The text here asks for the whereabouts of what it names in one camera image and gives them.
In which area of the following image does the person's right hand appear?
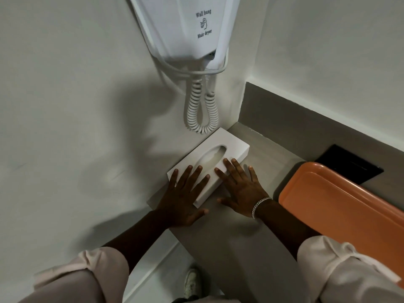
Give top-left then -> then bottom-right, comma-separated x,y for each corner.
214,158 -> 269,219

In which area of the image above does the person's left hand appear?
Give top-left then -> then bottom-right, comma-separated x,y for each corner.
155,165 -> 211,228

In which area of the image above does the white tissue box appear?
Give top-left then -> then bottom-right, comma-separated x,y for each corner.
167,127 -> 250,209

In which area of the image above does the person's left forearm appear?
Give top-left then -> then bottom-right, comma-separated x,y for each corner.
102,210 -> 172,275

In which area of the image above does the person's right forearm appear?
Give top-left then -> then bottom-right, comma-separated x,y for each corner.
254,199 -> 321,260

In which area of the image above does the white shoe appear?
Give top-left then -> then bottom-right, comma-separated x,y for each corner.
184,267 -> 203,299

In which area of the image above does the black flat panel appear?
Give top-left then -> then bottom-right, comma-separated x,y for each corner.
314,144 -> 385,186

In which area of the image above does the orange plastic tray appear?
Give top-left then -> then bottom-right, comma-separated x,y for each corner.
278,161 -> 404,289

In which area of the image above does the person's left beige sleeve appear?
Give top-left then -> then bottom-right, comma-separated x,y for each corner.
18,247 -> 130,303

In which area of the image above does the person's beige sleeve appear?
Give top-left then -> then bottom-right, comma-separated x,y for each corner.
297,235 -> 404,303
18,247 -> 130,303

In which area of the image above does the person's right beige sleeve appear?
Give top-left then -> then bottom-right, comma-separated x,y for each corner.
297,235 -> 404,303

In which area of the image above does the silver chain bracelet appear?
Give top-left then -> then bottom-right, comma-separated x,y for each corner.
251,196 -> 273,220

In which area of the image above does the white coiled dryer cord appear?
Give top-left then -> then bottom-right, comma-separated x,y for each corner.
151,47 -> 229,135

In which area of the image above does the white wall-mounted hair dryer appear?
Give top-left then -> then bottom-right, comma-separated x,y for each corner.
128,0 -> 242,72

